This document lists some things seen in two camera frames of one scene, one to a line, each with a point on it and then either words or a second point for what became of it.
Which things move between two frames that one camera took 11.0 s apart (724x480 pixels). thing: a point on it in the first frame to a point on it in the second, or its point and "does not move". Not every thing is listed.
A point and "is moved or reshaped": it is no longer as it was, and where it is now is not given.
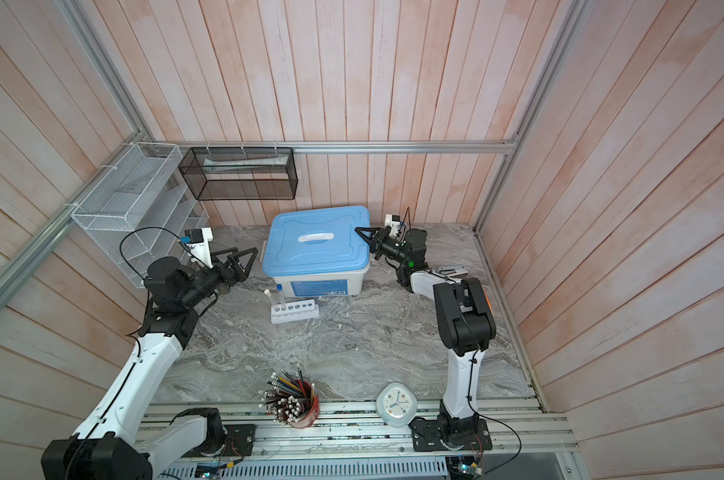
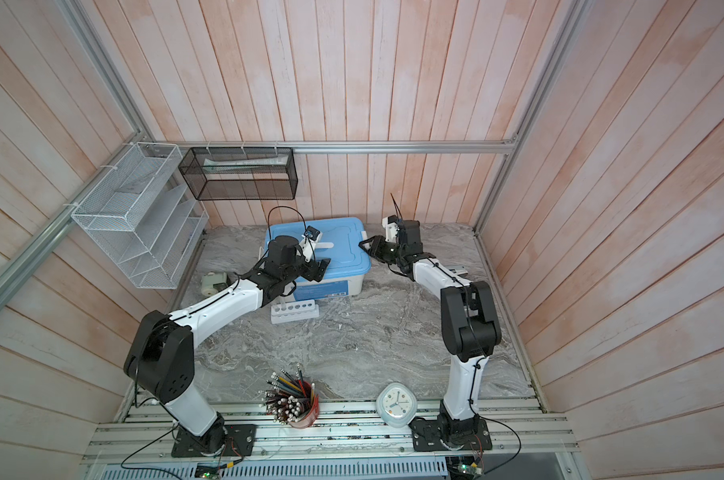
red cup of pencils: x=290 y=400 does not move
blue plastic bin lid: x=316 y=241 is moved or reshaped
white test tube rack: x=294 y=311 does not move
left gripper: x=231 y=279 to x=311 y=274
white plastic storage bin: x=318 y=285 does not move
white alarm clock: x=396 y=405 does not move
